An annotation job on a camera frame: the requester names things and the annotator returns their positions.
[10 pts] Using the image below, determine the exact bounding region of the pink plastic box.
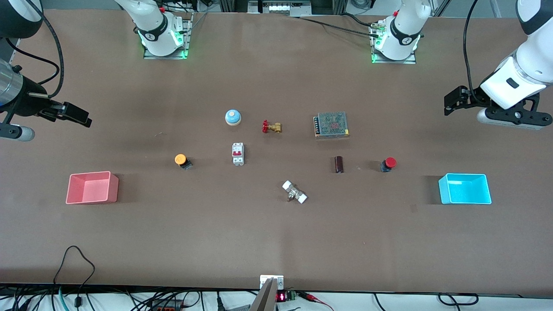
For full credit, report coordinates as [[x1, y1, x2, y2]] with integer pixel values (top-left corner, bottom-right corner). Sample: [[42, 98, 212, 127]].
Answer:
[[65, 171, 119, 205]]

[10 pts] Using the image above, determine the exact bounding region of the red clip lead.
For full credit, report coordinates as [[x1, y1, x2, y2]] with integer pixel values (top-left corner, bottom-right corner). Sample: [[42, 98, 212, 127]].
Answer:
[[300, 292, 335, 311]]

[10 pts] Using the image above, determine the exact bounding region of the metal fitting with white ends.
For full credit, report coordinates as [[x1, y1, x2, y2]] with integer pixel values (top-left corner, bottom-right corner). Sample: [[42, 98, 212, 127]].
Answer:
[[282, 180, 308, 204]]

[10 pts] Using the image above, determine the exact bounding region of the black looped cable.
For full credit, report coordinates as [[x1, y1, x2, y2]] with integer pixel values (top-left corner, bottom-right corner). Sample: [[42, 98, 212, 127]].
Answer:
[[53, 245, 96, 308]]

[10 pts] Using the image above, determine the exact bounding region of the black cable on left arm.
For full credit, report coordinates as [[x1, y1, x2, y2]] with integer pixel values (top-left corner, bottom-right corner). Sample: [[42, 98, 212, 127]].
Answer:
[[463, 0, 489, 103]]

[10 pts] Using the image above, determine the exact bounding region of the white mounting bracket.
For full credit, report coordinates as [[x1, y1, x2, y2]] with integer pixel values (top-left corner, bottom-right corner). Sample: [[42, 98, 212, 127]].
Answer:
[[260, 275, 285, 290]]

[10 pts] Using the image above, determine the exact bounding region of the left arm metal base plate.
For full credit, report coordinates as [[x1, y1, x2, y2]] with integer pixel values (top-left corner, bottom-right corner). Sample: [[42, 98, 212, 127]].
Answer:
[[371, 21, 417, 65]]

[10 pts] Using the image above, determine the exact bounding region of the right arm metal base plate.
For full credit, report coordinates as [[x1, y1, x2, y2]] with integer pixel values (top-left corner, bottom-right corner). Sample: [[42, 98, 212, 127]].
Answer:
[[143, 12, 194, 60]]

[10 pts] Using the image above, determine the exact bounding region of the cyan plastic box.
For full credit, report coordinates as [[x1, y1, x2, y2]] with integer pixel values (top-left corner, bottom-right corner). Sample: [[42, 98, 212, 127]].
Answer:
[[438, 173, 493, 205]]

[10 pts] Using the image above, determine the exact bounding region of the black cable across table edge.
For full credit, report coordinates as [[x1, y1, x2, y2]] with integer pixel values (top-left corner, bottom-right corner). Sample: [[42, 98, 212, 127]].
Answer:
[[289, 12, 381, 38]]

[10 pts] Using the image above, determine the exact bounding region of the grey metal bar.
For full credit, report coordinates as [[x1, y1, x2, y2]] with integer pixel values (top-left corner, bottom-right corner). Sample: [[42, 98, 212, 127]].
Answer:
[[249, 278, 277, 311]]

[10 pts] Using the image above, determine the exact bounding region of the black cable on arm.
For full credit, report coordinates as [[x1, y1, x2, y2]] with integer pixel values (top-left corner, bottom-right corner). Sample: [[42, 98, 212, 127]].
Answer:
[[463, 0, 489, 103], [4, 8, 64, 99]]

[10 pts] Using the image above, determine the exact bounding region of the black coiled cable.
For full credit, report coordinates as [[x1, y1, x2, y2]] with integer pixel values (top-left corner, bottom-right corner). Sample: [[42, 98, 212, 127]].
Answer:
[[437, 292, 479, 307]]

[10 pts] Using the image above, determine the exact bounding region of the metal mesh power supply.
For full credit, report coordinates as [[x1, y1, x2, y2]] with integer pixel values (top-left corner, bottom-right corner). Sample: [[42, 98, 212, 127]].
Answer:
[[313, 111, 350, 139]]

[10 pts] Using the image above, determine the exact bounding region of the aluminium frame rack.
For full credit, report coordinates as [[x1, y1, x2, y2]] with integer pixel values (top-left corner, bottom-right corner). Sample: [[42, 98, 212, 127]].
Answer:
[[218, 0, 348, 17]]

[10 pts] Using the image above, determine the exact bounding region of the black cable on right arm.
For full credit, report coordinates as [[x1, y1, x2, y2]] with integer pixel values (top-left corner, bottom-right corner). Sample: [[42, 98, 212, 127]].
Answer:
[[4, 8, 64, 99]]

